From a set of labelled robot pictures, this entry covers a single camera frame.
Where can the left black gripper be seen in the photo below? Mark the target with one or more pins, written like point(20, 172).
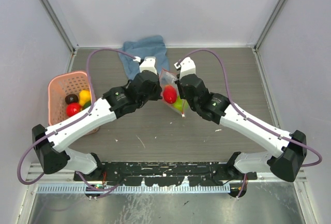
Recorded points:
point(157, 95)

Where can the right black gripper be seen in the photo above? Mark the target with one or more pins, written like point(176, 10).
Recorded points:
point(179, 86)

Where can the green apple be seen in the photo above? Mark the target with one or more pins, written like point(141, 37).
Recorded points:
point(178, 104)

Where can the clear orange zip bag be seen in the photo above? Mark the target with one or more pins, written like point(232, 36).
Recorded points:
point(168, 78)

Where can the red yellow mango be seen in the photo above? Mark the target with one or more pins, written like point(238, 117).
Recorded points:
point(169, 94)

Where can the red apple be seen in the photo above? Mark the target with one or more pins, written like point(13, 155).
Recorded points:
point(73, 108)

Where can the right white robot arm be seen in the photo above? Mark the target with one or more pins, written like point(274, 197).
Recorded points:
point(285, 151)

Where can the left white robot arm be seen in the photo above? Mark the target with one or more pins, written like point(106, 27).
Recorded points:
point(53, 151)

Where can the blue cloth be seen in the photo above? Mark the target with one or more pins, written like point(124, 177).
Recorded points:
point(146, 47)

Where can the green fruit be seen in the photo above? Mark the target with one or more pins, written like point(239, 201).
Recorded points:
point(87, 104)

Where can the yellow pear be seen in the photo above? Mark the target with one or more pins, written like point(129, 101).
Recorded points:
point(84, 97)

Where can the dark brown fruit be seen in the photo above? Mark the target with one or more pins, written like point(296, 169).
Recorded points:
point(71, 98)

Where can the pink plastic basket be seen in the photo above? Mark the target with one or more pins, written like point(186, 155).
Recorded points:
point(61, 86)

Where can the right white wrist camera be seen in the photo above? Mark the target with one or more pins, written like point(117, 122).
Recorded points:
point(186, 67)

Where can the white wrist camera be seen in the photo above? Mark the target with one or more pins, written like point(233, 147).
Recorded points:
point(186, 67)
point(146, 64)

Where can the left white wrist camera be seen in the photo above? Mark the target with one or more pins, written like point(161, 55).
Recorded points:
point(146, 64)

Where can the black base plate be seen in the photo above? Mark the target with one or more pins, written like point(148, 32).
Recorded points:
point(165, 173)

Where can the grey slotted cable duct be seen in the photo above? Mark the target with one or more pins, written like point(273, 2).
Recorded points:
point(184, 188)

